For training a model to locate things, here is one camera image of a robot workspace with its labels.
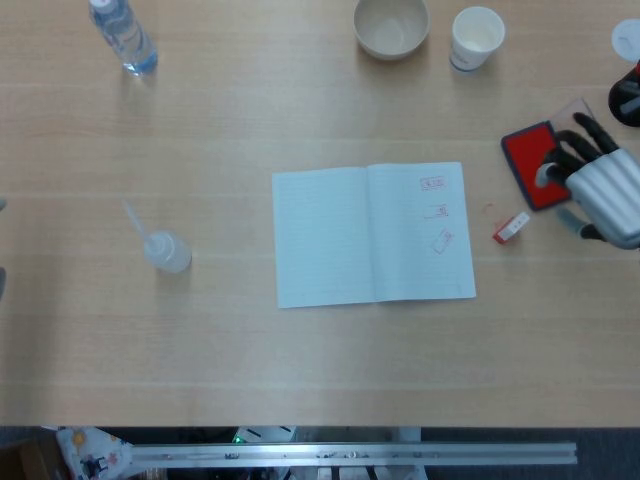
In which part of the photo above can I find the white paper cup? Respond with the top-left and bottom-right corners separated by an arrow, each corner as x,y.
448,5 -> 507,74

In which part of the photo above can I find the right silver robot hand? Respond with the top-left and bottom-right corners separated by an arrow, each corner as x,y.
533,112 -> 640,251

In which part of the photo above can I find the black mesh pen holder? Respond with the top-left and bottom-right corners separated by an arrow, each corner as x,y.
607,59 -> 640,128

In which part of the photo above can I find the open white lined notebook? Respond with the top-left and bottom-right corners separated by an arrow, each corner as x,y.
271,160 -> 478,310

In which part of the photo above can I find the translucent squeeze bottle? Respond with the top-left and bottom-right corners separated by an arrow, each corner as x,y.
122,198 -> 193,274

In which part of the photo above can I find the aluminium rail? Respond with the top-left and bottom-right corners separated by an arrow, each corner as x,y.
130,440 -> 579,470

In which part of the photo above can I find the white device with green light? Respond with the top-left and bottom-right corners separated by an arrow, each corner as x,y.
233,425 -> 297,444

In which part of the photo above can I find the clear plastic water bottle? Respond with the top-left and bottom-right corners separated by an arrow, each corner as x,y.
88,0 -> 159,77

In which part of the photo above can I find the red ink pad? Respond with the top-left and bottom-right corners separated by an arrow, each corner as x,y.
500,119 -> 574,212

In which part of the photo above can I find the patterned white cloth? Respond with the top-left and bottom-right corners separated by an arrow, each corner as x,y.
54,425 -> 135,480

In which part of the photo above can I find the beige bowl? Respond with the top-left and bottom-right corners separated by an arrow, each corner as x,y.
352,0 -> 431,62

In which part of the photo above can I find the white round desk grommet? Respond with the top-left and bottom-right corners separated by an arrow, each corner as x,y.
610,18 -> 640,62

